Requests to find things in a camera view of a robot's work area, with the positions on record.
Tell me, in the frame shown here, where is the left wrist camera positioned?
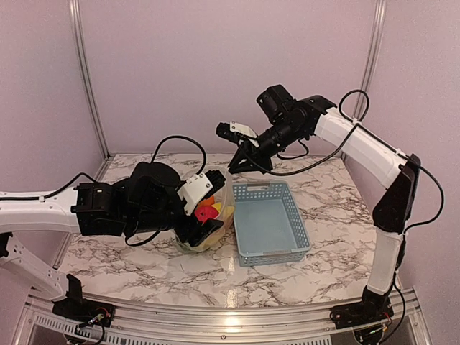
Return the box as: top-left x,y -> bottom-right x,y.
178,170 -> 226,216

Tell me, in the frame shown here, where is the left aluminium frame post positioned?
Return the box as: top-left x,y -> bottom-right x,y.
68,0 -> 111,160

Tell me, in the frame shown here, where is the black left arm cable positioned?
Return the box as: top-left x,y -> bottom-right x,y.
0,134 -> 208,247

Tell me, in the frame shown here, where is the yellow toy banana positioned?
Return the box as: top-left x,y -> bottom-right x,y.
198,196 -> 235,251

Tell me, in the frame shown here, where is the red toy apple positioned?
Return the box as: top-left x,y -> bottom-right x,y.
195,205 -> 220,223

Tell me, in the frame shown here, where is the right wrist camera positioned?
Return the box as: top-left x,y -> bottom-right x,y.
216,121 -> 259,147

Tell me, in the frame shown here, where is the aluminium front rail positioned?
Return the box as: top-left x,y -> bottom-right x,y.
10,283 -> 432,345

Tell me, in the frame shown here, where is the grey plastic basket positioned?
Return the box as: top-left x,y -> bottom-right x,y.
233,181 -> 311,267

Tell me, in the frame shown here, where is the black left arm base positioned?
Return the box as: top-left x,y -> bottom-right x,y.
52,274 -> 115,328

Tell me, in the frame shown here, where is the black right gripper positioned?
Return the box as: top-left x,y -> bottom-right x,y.
229,118 -> 307,173

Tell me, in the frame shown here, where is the clear zip top bag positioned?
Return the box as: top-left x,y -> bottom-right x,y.
175,165 -> 235,254

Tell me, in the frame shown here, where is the right aluminium frame post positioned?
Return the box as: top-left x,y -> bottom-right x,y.
343,0 -> 388,154

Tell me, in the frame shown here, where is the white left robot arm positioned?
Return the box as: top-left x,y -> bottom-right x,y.
1,162 -> 226,320

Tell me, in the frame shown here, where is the aluminium frame post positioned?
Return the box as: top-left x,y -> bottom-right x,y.
343,0 -> 388,154
68,0 -> 111,160

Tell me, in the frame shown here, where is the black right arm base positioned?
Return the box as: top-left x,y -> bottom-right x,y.
329,286 -> 394,329

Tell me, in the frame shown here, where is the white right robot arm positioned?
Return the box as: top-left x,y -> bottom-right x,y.
216,85 -> 420,322

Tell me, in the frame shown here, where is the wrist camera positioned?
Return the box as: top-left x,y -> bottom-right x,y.
216,121 -> 259,147
178,170 -> 226,216

